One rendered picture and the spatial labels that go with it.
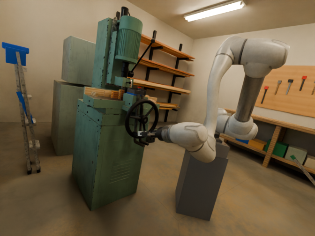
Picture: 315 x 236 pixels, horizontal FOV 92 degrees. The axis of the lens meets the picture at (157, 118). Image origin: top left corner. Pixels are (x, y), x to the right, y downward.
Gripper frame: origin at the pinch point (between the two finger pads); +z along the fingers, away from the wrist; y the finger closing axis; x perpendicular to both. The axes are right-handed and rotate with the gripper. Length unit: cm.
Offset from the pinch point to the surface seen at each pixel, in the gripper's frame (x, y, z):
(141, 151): 19, -29, 40
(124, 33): -73, -2, 19
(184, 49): -235, -323, 189
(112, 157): 18.6, -0.5, 39.5
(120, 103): -21.9, -0.8, 25.0
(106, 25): -89, 1, 40
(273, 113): -19, -340, -13
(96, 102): -21.3, 17.1, 25.2
